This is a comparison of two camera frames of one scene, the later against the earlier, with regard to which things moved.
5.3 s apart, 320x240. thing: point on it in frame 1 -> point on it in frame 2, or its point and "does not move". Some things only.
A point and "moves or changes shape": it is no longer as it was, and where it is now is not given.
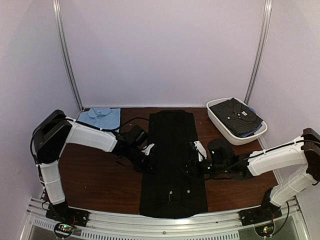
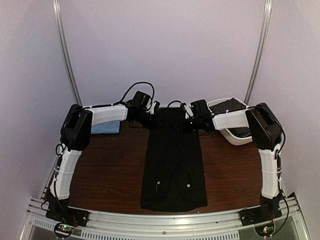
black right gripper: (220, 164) -> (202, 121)
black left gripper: (144, 169) -> (155, 123)
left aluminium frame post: (57, 13) does not move
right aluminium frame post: (258, 49) does not move
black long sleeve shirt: (171, 189) moves or changes shape
